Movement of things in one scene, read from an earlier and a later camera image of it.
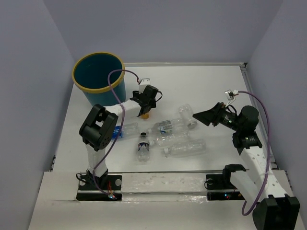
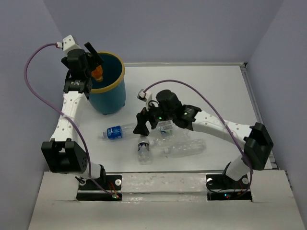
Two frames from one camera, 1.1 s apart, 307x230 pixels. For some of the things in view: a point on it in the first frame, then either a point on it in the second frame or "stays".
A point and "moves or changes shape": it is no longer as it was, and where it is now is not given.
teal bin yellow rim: x=90 y=73 stays
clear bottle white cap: x=186 y=147 stays
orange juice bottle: x=145 y=116 moves or changes shape
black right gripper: x=213 y=115 → x=142 y=118
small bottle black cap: x=143 y=155 stays
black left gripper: x=135 y=94 → x=94 y=53
